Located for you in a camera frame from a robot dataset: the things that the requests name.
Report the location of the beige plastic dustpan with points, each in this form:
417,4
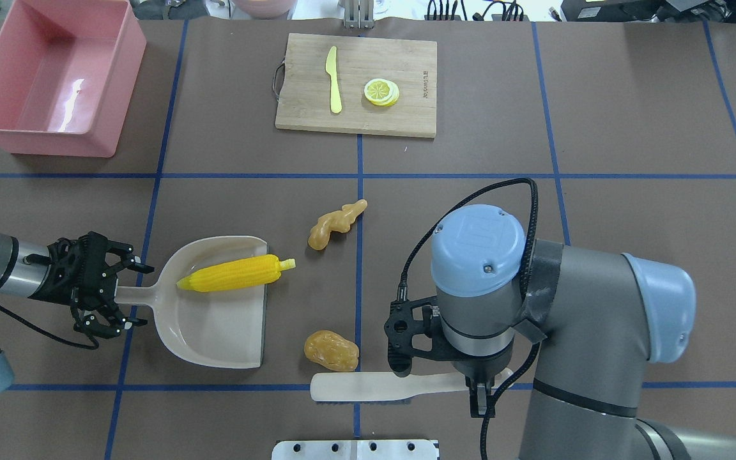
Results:
223,329

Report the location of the yellow plastic knife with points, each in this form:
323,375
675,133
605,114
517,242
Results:
331,68

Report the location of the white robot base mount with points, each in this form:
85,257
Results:
357,449

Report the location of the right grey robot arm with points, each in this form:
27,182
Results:
599,319

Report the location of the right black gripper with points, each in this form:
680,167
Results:
480,395

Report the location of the yellow toy corn cob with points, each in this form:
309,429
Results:
237,274

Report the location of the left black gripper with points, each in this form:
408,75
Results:
55,285

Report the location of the bamboo cutting board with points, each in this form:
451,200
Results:
303,102

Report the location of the pink plastic bin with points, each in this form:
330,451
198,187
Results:
67,74

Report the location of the yellow lemon slices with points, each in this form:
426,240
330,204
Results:
381,92

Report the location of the tan toy ginger root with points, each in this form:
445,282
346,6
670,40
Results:
339,221

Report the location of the beige hand brush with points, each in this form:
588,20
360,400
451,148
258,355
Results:
380,387

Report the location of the brown toy potato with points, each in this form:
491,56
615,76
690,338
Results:
332,351

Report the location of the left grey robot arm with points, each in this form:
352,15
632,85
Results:
18,279

